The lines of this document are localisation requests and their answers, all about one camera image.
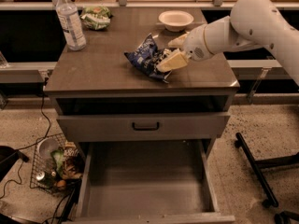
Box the silver can in basket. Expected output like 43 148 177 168
36 171 46 182

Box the snack bag in basket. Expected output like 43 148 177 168
50 142 84 180

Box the black chair base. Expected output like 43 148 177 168
234 132 299 224

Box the white paper bowl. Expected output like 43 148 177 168
158 10 193 32

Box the clear plastic water bottle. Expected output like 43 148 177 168
56 0 86 50

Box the blue chip bag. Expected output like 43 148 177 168
124 35 174 82

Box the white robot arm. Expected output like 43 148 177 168
157 0 299 84

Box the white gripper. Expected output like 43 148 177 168
156 24 213 73

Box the middle drawer with handle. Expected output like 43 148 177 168
57 112 230 142

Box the black cable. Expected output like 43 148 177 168
0 77 52 200

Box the green jalapeno chip bag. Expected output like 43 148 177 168
80 6 112 31

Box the open bottom drawer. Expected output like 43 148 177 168
74 140 235 224

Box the black wire basket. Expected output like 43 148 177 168
30 133 81 193

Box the grey drawer cabinet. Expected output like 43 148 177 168
43 7 241 224

